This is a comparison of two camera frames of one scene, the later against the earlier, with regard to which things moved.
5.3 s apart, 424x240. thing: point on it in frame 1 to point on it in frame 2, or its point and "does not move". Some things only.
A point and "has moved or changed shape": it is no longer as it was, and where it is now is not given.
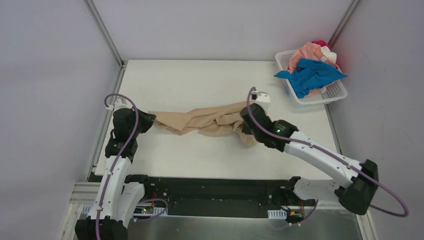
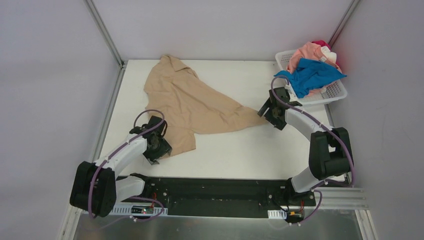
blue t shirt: x=309 y=74 does not move
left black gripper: x=144 y=120 to x=160 y=148
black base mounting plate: x=223 y=197 does not move
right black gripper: x=249 y=115 to x=271 y=115
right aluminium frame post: x=348 y=14 does not move
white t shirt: x=332 y=55 does not move
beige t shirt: x=219 y=121 has moved or changed shape
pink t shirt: x=309 y=50 does not move
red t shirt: x=322 y=43 does not move
